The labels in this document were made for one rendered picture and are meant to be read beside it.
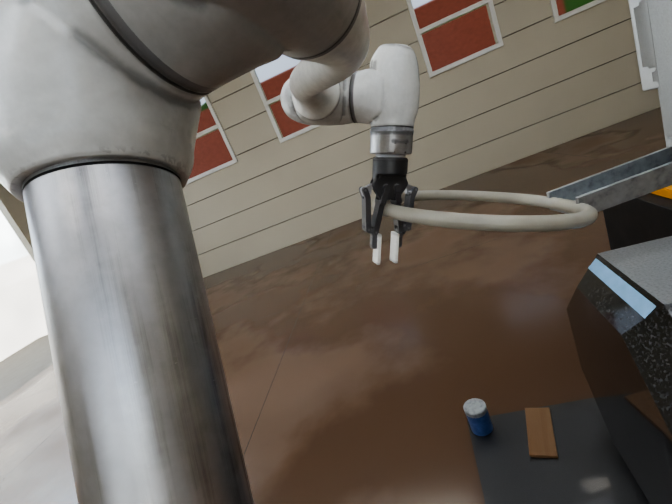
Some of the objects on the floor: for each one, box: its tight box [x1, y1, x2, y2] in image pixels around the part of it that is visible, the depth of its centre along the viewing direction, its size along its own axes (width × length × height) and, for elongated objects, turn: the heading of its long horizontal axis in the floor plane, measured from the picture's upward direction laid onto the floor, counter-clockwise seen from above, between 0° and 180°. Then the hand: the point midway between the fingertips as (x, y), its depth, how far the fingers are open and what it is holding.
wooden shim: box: [525, 407, 558, 458], centre depth 155 cm, size 25×10×2 cm, turn 29°
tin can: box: [463, 398, 493, 436], centre depth 166 cm, size 10×10×13 cm
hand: (385, 248), depth 83 cm, fingers closed on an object, 4 cm apart
